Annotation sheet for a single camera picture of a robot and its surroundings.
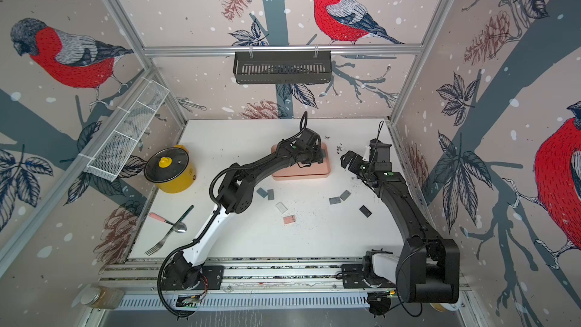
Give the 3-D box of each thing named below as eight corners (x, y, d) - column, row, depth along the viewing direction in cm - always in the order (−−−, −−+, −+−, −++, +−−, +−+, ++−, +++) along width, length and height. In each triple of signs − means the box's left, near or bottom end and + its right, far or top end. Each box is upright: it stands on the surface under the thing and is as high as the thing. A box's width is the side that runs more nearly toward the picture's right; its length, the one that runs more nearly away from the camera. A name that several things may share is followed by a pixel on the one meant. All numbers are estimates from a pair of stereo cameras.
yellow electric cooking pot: (154, 196, 96) (134, 179, 85) (169, 162, 108) (154, 143, 97) (192, 196, 96) (178, 179, 85) (203, 162, 108) (192, 143, 96)
